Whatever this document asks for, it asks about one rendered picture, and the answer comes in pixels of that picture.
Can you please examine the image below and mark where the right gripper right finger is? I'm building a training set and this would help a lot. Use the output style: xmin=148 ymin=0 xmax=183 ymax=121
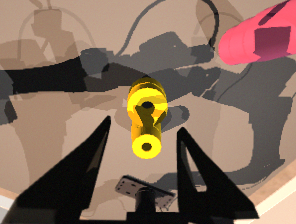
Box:
xmin=176 ymin=127 xmax=260 ymax=220

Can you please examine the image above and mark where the yellow cup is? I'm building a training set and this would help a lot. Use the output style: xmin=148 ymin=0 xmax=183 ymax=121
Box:
xmin=140 ymin=104 xmax=155 ymax=115
xmin=127 ymin=77 xmax=168 ymax=127
xmin=132 ymin=121 xmax=161 ymax=159

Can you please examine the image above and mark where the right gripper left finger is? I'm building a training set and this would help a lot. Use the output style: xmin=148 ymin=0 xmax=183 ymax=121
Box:
xmin=2 ymin=116 xmax=111 ymax=224

